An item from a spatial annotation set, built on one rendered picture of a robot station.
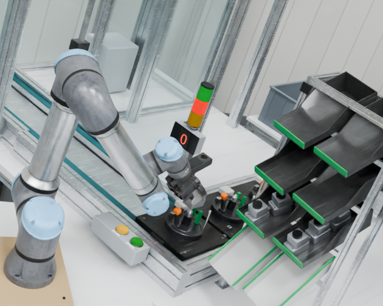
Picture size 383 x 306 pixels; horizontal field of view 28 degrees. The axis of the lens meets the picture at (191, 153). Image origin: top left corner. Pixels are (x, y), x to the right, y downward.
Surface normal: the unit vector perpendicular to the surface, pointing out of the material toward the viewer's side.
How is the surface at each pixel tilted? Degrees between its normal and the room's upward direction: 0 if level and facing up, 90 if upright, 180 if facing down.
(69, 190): 90
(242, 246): 45
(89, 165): 0
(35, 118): 0
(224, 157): 0
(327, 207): 25
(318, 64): 90
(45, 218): 11
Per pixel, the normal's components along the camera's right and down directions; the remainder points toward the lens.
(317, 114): -0.04, -0.74
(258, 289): -0.31, -0.55
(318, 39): 0.31, 0.53
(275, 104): -0.64, 0.15
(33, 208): 0.33, -0.73
